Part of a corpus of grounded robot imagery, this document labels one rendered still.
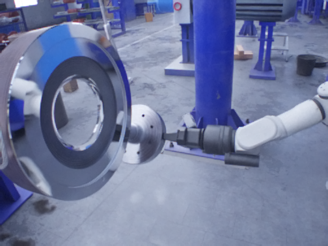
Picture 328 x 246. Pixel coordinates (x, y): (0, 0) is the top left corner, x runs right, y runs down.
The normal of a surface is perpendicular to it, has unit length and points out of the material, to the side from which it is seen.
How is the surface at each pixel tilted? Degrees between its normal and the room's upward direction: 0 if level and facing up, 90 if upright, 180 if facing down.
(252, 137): 41
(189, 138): 49
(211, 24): 90
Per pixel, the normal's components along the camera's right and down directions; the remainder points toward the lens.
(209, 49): -0.33, 0.49
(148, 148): -0.37, -0.20
